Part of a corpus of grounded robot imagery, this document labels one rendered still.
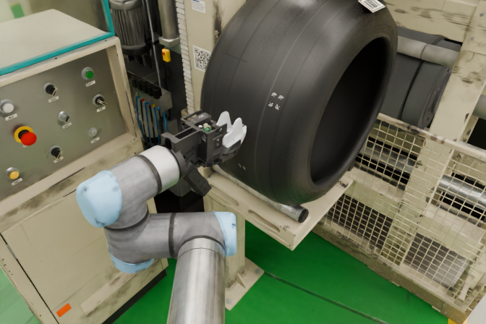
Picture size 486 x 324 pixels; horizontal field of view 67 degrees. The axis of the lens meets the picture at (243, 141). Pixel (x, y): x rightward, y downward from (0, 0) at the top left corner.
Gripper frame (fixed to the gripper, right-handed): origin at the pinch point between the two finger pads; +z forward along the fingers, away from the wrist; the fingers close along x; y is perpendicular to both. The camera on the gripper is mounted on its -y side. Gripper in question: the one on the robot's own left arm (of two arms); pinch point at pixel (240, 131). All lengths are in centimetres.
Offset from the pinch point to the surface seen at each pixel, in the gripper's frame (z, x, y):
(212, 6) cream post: 19.3, 27.8, 17.0
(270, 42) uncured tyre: 9.0, 1.2, 17.2
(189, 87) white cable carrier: 23.6, 41.6, -13.1
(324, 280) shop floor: 70, -7, -117
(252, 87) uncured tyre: 3.5, 0.6, 9.1
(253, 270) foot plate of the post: 50, 23, -118
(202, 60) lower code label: 21.1, 33.2, -0.1
